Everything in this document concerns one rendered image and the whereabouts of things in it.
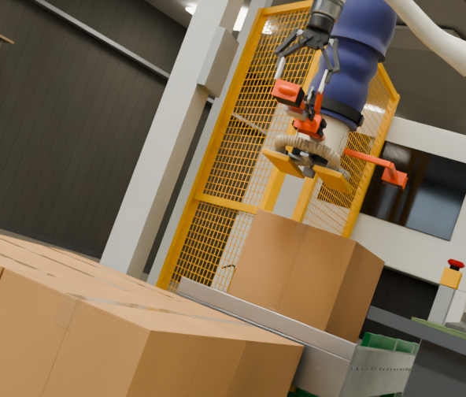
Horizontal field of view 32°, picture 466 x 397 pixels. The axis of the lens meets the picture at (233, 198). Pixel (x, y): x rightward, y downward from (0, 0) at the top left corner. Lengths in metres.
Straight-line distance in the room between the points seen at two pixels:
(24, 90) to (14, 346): 10.00
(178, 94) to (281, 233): 1.24
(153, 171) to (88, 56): 8.43
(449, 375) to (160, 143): 2.06
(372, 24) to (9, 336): 1.71
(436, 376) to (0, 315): 1.24
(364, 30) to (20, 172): 9.37
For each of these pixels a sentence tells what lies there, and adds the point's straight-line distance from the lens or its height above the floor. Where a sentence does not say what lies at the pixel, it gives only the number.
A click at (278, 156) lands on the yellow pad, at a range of 2.80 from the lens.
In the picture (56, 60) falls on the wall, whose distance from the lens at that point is 12.01.
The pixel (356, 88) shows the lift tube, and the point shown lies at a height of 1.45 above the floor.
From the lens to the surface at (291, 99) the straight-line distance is 2.34.
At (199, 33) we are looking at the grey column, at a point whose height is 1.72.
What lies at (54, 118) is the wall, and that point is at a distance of 12.11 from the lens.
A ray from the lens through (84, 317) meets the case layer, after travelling 1.78.
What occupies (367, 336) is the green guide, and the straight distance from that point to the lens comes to 3.59.
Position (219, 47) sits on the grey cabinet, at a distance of 4.01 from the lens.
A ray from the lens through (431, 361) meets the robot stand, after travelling 2.46.
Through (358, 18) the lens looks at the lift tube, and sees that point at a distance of 2.96.
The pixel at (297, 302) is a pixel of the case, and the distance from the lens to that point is 2.98.
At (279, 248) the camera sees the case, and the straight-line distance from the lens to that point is 3.02.
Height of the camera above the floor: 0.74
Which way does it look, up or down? 4 degrees up
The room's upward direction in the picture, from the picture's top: 20 degrees clockwise
